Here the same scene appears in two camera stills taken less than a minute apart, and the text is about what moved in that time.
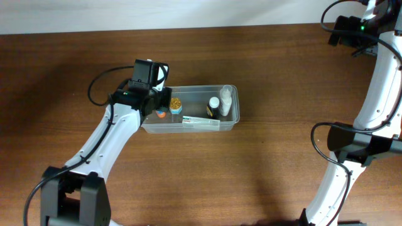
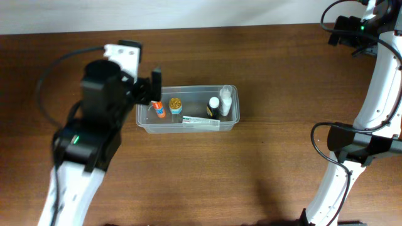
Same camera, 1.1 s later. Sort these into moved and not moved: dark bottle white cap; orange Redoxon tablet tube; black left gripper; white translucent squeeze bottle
Moved: black left gripper
Not moved: white translucent squeeze bottle; orange Redoxon tablet tube; dark bottle white cap
